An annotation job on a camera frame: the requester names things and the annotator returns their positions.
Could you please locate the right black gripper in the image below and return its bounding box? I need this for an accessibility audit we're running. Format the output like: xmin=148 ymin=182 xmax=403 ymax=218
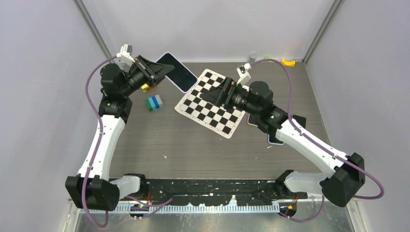
xmin=199 ymin=77 xmax=260 ymax=117

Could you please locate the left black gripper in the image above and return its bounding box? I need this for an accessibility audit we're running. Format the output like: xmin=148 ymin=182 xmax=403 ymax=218
xmin=120 ymin=56 xmax=175 ymax=97

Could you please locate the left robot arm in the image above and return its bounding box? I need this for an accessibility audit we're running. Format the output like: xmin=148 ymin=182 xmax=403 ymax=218
xmin=65 ymin=56 xmax=174 ymax=211

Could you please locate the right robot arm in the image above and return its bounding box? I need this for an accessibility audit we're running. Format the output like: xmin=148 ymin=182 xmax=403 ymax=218
xmin=200 ymin=78 xmax=366 ymax=207

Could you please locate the phone in blue case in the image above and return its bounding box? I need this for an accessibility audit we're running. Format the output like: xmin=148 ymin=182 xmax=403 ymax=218
xmin=268 ymin=134 xmax=285 ymax=145

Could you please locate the black phone at right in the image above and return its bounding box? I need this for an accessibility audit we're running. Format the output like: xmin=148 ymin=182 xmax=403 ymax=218
xmin=292 ymin=115 xmax=307 ymax=129

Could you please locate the yellow orange brick stack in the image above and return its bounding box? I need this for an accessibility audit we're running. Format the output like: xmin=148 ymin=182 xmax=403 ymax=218
xmin=141 ymin=84 xmax=155 ymax=92

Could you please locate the green blue brick stack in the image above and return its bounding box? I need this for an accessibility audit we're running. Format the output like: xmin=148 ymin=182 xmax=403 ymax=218
xmin=146 ymin=94 xmax=163 ymax=112

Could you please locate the black white checkerboard mat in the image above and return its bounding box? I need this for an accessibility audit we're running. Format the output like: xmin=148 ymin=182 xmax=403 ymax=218
xmin=175 ymin=69 xmax=245 ymax=139

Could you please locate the yellow arch block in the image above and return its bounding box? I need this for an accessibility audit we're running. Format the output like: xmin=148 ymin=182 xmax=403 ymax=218
xmin=281 ymin=59 xmax=296 ymax=67

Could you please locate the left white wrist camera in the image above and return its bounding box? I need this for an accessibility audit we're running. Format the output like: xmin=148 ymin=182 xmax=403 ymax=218
xmin=116 ymin=44 xmax=134 ymax=66

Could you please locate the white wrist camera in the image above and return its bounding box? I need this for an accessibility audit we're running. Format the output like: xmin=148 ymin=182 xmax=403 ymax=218
xmin=236 ymin=63 xmax=251 ymax=85
xmin=116 ymin=44 xmax=134 ymax=66

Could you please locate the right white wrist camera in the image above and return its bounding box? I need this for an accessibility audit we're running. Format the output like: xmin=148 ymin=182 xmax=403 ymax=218
xmin=236 ymin=63 xmax=251 ymax=85

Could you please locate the grey metal bracket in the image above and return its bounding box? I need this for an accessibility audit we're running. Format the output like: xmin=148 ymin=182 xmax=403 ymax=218
xmin=248 ymin=54 xmax=257 ymax=63

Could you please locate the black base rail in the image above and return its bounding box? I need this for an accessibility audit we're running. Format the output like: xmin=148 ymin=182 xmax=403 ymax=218
xmin=131 ymin=178 xmax=308 ymax=206

